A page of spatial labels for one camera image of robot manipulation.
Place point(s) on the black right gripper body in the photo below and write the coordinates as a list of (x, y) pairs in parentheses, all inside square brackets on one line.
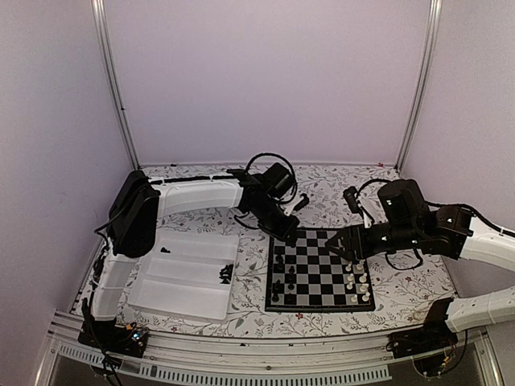
[(401, 237)]

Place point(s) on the black and silver chessboard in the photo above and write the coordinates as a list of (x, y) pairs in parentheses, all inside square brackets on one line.
[(322, 285)]

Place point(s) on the aluminium frame post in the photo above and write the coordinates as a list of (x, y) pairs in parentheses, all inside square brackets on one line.
[(102, 30), (428, 52)]

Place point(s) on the pile of black chess pieces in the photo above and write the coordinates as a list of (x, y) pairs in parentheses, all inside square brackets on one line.
[(226, 274)]

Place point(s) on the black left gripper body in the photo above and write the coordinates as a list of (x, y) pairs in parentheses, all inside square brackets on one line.
[(272, 224)]

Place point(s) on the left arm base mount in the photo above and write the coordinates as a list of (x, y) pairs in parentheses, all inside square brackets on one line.
[(128, 340)]

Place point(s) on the floral patterned table mat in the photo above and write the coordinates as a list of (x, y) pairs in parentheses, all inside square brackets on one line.
[(402, 298)]

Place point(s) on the aluminium frame post left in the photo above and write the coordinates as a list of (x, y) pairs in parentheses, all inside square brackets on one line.
[(102, 30)]

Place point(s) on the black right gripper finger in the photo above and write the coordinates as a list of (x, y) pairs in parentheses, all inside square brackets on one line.
[(342, 253), (336, 241)]

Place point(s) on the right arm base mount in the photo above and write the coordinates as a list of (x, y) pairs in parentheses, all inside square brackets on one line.
[(436, 345)]

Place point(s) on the aluminium frame post right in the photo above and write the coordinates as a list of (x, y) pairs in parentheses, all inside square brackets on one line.
[(428, 52)]

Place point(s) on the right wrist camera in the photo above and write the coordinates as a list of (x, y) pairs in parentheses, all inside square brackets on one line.
[(360, 206)]

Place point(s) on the aluminium front rail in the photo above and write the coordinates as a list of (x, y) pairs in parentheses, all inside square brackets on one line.
[(199, 360)]

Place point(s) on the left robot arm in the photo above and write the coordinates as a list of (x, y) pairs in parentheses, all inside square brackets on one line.
[(131, 230)]

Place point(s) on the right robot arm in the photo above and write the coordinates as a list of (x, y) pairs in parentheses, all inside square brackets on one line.
[(457, 231)]

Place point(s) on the white plastic tray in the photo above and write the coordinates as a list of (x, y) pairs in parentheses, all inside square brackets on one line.
[(186, 281)]

